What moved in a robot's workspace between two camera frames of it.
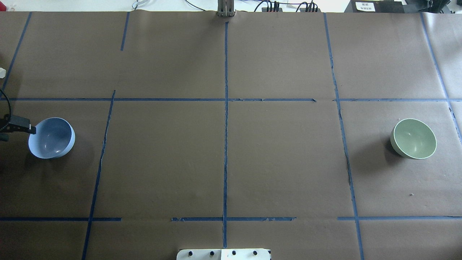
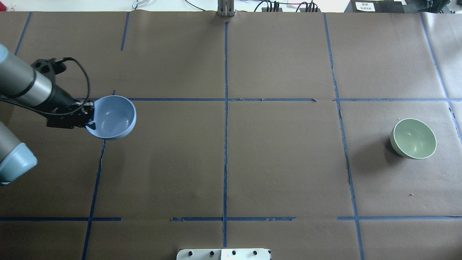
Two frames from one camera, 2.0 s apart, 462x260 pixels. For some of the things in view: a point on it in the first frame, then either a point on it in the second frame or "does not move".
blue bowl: (54, 138) to (114, 117)
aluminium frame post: (226, 8) does not move
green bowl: (413, 138) does not move
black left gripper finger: (16, 123) to (61, 111)
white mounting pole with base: (223, 254) does not move
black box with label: (375, 6) does not move
